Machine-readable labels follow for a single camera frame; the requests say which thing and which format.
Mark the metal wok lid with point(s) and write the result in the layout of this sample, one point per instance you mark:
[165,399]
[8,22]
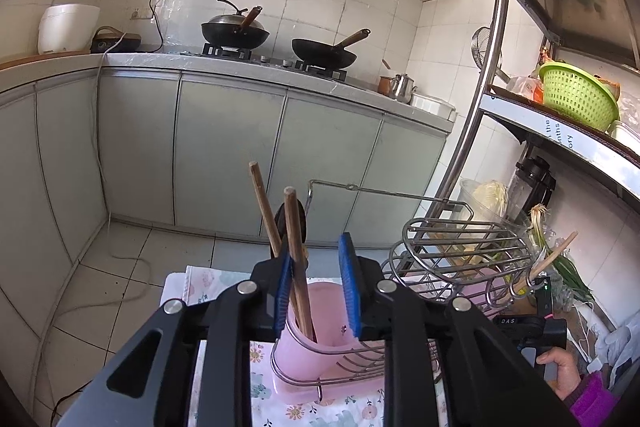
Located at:
[225,19]

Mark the wooden cutting board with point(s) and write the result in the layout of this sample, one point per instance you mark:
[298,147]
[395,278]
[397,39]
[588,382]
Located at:
[40,59]

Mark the floral printed cloth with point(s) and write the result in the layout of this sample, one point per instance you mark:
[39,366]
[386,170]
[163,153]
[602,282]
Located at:
[220,277]

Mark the grey kitchen cabinets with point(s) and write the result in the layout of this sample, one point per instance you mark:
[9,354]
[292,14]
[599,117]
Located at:
[225,147]

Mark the napa cabbage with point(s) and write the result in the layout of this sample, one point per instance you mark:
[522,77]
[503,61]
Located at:
[492,199]

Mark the metal storage shelf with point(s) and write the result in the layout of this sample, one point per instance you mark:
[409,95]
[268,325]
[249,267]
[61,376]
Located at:
[500,32]

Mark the pink plastic drip tray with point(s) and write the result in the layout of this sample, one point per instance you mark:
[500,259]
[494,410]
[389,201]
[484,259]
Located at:
[295,389]

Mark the white rice cooker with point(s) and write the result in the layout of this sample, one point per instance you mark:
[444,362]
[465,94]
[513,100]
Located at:
[67,27]

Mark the brown ceramic pot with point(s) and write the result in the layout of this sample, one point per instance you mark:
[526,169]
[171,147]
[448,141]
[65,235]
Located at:
[385,84]

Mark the small metal fan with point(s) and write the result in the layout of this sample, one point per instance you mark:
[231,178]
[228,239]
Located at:
[485,49]

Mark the plastic food bag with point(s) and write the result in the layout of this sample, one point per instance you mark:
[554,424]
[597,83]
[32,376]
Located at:
[522,87]

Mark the black round cooker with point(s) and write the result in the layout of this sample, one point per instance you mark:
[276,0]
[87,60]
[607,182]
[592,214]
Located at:
[115,41]

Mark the stainless steel kettle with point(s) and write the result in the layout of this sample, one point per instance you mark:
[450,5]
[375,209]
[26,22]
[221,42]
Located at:
[402,88]

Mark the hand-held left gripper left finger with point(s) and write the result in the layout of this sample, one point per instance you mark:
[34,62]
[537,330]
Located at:
[281,292]

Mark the crumpled white plastic bag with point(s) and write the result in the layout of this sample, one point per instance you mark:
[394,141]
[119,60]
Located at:
[620,352]

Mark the gas stove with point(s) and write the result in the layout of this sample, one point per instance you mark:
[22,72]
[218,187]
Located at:
[270,57]

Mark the black spatula head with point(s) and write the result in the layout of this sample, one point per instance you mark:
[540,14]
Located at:
[280,227]

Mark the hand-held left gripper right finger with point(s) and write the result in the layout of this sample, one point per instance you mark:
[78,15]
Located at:
[350,287]

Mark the pink plastic chopstick cup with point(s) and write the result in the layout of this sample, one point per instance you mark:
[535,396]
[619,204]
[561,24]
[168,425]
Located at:
[320,317]

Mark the white rectangular container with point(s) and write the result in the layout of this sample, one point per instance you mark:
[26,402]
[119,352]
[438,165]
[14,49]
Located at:
[432,104]

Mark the green onions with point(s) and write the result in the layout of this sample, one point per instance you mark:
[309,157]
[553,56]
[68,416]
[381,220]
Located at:
[565,267]

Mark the person's right forearm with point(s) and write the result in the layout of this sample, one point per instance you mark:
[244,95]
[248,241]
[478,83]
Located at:
[595,402]

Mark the person's right hand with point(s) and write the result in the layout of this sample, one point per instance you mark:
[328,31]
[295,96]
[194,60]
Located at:
[565,372]

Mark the green plastic basket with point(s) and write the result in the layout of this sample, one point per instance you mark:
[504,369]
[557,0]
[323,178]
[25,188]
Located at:
[575,97]

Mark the black blender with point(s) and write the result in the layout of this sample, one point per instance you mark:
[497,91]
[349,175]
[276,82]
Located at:
[532,184]

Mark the black wok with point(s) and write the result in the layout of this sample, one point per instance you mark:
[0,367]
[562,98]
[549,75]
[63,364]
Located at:
[232,38]
[320,52]

